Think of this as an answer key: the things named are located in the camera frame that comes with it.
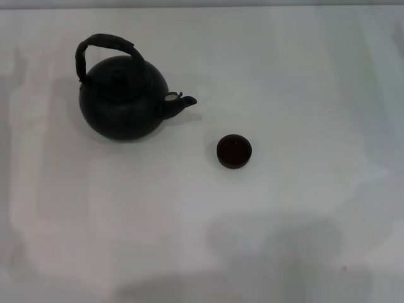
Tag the small dark brown teacup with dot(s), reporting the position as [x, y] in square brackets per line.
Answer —
[234, 151]

